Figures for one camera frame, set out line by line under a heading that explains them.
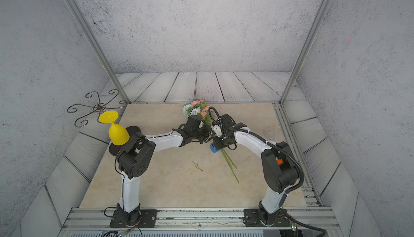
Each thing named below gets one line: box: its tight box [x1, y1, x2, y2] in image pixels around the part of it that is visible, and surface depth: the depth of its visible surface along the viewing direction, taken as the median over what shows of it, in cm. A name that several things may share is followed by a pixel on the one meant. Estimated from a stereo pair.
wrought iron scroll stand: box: [66, 88, 128, 128], surface depth 77 cm
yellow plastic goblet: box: [98, 110, 130, 146], surface depth 76 cm
